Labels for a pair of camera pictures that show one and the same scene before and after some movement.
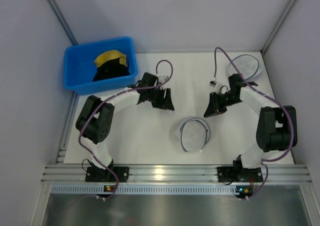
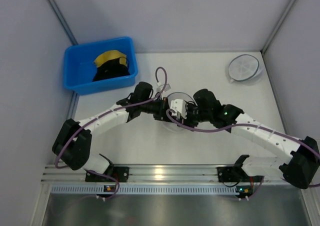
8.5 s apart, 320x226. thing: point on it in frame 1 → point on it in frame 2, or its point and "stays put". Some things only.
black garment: (110, 70) stays put
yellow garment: (111, 55) stays put
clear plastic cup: (193, 134) → (171, 126)
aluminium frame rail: (176, 173) stays put
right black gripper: (219, 101) → (191, 115)
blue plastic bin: (79, 67) stays put
